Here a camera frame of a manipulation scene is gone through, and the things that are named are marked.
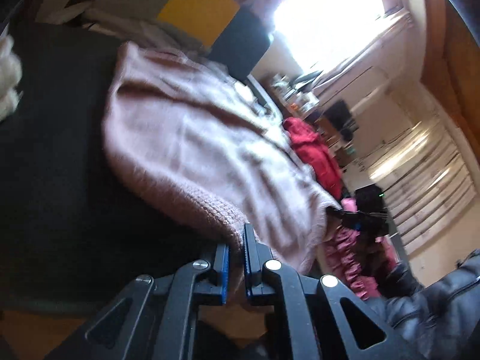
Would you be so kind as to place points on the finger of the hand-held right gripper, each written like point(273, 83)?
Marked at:
point(347, 219)

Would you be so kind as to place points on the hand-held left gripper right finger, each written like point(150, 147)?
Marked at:
point(248, 260)

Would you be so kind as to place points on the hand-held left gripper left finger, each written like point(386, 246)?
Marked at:
point(223, 272)

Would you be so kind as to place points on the pink knit sweater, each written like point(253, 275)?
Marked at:
point(195, 138)

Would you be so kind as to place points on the person's right forearm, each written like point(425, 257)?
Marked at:
point(431, 315)

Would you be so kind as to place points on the pink ruffled bedspread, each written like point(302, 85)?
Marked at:
point(345, 262)

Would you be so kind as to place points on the cream pleated curtain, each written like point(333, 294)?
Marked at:
point(431, 195)

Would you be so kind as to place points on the teal box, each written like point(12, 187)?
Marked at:
point(352, 150)

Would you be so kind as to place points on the red sweater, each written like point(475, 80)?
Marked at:
point(315, 153)

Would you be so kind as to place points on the bright window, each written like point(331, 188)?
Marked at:
point(330, 11)

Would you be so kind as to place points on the grey yellow blue padded headboard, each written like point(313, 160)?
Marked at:
point(202, 7)

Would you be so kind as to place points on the white fluffy cloth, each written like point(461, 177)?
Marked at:
point(8, 78)

